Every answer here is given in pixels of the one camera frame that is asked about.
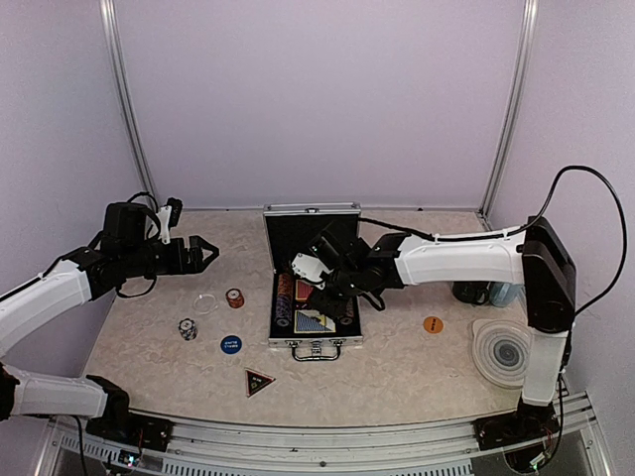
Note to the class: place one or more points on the blue round button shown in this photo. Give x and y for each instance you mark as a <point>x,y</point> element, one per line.
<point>231,344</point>

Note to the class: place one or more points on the dark green mug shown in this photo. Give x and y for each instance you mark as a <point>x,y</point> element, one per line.
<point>473,293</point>

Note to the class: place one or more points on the aluminium poker chip case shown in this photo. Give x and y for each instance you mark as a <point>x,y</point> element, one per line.
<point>290,229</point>

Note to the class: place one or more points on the light blue mug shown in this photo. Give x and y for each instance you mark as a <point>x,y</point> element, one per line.
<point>503,294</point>

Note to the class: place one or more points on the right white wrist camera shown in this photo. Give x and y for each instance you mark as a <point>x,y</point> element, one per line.
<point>306,266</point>

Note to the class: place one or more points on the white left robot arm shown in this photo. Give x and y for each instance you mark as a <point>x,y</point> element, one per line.
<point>66,284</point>

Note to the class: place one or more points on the grey striped plate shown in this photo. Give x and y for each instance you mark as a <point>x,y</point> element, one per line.
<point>500,351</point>

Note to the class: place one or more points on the red playing card deck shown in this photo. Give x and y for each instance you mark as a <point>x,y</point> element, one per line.
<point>303,291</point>

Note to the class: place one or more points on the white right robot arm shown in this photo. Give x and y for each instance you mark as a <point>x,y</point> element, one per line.
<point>531,255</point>

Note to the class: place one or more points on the black triangular button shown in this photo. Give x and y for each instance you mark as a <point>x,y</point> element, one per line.
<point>256,382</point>

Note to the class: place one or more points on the black white chip stack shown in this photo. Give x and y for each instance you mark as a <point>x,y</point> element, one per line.
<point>187,329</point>

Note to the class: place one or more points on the orange round button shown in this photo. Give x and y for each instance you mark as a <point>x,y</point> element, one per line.
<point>433,325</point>

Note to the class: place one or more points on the clear round dish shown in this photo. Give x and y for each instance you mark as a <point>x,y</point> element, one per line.
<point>204,304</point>

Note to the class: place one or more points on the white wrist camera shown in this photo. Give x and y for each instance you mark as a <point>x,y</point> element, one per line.
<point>306,266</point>
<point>169,216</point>

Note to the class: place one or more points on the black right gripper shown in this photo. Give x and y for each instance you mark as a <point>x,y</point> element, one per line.
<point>320,303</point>

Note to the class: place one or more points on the dark red chip row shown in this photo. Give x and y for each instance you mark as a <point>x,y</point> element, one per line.
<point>346,315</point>

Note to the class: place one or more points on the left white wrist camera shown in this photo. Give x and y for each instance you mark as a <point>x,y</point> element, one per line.
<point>169,216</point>

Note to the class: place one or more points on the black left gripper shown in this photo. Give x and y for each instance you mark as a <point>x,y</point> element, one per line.
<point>194,264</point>

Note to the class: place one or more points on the red poker chip stack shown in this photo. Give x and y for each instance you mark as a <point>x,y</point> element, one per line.
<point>235,298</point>

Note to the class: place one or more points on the blue playing card deck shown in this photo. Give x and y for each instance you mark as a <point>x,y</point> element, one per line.
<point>312,321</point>

